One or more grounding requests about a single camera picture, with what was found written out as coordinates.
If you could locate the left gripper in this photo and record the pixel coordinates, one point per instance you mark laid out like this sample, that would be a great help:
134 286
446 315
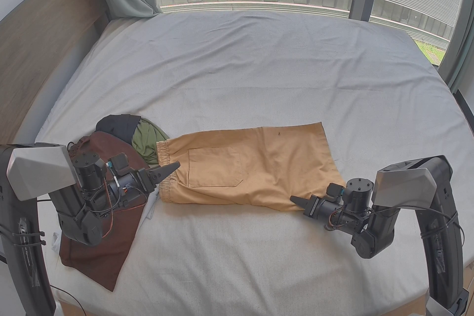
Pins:
133 186

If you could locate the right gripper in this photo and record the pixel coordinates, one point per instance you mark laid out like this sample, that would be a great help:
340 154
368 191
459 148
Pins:
326 214

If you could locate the tan shorts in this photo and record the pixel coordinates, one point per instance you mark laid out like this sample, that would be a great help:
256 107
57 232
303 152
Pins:
259 166

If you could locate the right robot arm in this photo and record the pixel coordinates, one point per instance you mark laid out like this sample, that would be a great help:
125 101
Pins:
400 185

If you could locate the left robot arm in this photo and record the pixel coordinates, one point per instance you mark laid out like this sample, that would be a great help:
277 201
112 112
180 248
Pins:
37 170

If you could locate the white garment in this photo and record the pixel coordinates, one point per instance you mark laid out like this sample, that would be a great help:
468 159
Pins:
150 207

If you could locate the green garment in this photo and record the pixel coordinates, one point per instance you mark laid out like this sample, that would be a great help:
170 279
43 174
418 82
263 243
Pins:
146 142

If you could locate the black garment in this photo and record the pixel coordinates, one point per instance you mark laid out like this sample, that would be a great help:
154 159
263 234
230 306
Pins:
114 127

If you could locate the brown shorts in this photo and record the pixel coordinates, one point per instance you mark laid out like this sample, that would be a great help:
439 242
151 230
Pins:
103 251

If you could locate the bed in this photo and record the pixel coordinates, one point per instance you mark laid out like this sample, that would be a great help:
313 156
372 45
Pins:
296 77

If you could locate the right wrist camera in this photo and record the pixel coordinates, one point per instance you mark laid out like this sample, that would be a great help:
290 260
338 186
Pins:
335 191

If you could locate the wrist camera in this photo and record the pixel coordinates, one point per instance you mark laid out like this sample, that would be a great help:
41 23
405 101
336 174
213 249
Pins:
335 191
119 163

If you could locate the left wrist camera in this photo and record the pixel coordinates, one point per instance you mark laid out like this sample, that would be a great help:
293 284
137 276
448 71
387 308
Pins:
119 163

